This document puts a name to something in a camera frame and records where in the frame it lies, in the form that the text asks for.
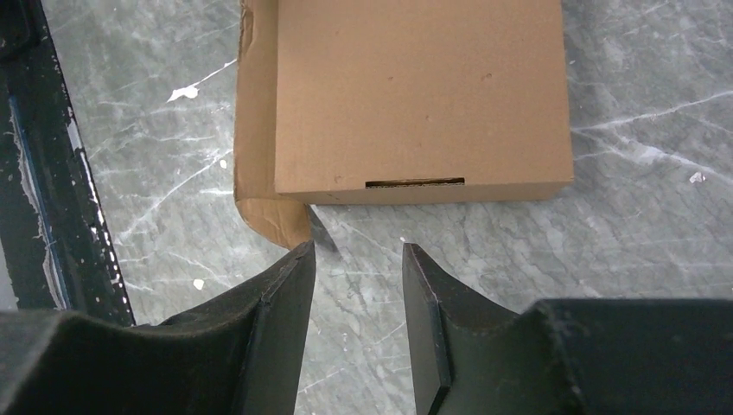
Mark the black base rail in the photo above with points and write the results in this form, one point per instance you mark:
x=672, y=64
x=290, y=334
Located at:
x=56, y=249

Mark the brown cardboard box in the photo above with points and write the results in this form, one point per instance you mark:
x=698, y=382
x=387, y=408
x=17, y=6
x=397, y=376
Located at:
x=396, y=102

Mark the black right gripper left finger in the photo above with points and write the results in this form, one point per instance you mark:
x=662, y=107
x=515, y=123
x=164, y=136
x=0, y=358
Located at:
x=238, y=353

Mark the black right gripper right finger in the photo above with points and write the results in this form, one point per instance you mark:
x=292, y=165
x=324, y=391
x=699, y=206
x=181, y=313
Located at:
x=469, y=355

